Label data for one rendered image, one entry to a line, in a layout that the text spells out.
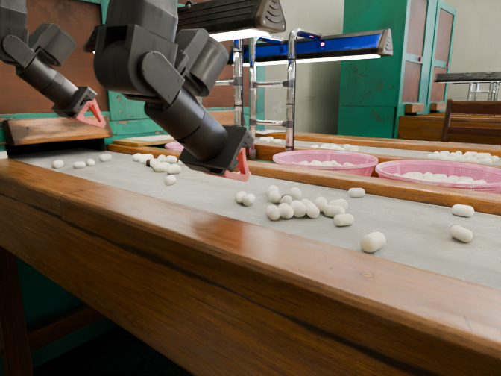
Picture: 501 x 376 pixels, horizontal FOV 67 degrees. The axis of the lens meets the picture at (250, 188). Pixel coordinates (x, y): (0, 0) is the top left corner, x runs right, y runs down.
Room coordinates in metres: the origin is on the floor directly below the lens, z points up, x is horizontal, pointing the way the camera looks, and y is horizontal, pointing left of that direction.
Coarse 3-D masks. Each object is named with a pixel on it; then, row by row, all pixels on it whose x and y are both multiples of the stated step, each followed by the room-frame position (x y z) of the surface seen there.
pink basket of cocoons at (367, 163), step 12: (276, 156) 1.01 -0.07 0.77; (288, 156) 1.07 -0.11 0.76; (336, 156) 1.09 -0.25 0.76; (360, 156) 1.04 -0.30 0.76; (372, 156) 0.99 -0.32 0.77; (312, 168) 0.86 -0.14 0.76; (324, 168) 0.85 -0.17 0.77; (336, 168) 0.85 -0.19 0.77; (348, 168) 0.85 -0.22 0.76; (360, 168) 0.87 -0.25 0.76; (372, 168) 0.91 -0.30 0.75
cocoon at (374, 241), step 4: (376, 232) 0.44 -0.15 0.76; (364, 236) 0.43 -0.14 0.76; (368, 236) 0.43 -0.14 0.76; (372, 236) 0.43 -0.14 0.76; (376, 236) 0.43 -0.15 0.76; (380, 236) 0.43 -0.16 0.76; (384, 236) 0.44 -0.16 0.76; (364, 240) 0.43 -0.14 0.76; (368, 240) 0.42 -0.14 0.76; (372, 240) 0.42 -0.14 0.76; (376, 240) 0.42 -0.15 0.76; (380, 240) 0.43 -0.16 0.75; (384, 240) 0.43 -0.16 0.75; (360, 244) 0.43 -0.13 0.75; (364, 244) 0.42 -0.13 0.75; (368, 244) 0.42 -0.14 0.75; (372, 244) 0.42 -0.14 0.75; (376, 244) 0.42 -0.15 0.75; (380, 244) 0.43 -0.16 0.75; (384, 244) 0.43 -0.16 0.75; (364, 248) 0.42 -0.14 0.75; (368, 248) 0.42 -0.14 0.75; (372, 248) 0.42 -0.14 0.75; (376, 248) 0.42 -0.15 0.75
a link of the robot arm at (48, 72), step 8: (40, 48) 0.80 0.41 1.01; (40, 56) 0.83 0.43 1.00; (48, 56) 0.81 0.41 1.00; (32, 64) 0.78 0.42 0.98; (40, 64) 0.79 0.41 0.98; (48, 64) 0.81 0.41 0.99; (16, 72) 0.79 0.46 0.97; (24, 72) 0.77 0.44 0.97; (32, 72) 0.78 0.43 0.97; (40, 72) 0.79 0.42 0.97; (48, 72) 0.80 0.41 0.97; (56, 72) 0.82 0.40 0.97; (24, 80) 0.79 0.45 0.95; (32, 80) 0.78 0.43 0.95; (40, 80) 0.79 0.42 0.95; (48, 80) 0.80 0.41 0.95; (40, 88) 0.80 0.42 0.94
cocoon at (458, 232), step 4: (452, 228) 0.48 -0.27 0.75; (456, 228) 0.47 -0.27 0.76; (460, 228) 0.47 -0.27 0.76; (464, 228) 0.46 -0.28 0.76; (452, 232) 0.47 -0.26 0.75; (456, 232) 0.47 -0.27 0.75; (460, 232) 0.46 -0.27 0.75; (464, 232) 0.46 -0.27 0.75; (468, 232) 0.46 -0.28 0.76; (456, 236) 0.47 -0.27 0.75; (460, 236) 0.46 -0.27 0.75; (464, 236) 0.46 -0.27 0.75; (468, 236) 0.45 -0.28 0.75; (472, 236) 0.46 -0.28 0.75; (464, 240) 0.46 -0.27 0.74; (468, 240) 0.45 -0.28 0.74
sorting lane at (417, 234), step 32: (32, 160) 1.10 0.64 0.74; (64, 160) 1.10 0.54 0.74; (96, 160) 1.10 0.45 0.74; (128, 160) 1.10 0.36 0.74; (160, 192) 0.72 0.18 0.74; (192, 192) 0.72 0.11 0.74; (224, 192) 0.72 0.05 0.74; (256, 192) 0.72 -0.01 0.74; (288, 192) 0.72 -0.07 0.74; (320, 192) 0.72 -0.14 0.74; (256, 224) 0.53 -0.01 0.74; (288, 224) 0.53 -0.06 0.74; (320, 224) 0.53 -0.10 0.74; (352, 224) 0.53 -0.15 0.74; (384, 224) 0.53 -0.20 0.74; (416, 224) 0.53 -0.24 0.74; (448, 224) 0.53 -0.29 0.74; (480, 224) 0.53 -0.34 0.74; (384, 256) 0.42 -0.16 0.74; (416, 256) 0.42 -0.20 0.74; (448, 256) 0.42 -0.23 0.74; (480, 256) 0.42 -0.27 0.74
